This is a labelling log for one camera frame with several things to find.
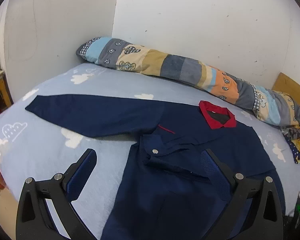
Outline light blue cloud bedsheet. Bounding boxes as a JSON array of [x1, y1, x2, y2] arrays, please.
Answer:
[[0, 63, 300, 239]]

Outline navy work jacket red collar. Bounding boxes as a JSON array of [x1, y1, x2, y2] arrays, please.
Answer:
[[26, 94, 285, 239]]

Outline patchwork rolled quilt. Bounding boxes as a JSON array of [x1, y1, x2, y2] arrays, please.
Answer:
[[76, 37, 300, 127]]

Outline wooden headboard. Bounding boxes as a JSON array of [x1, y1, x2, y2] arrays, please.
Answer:
[[272, 73, 300, 105]]

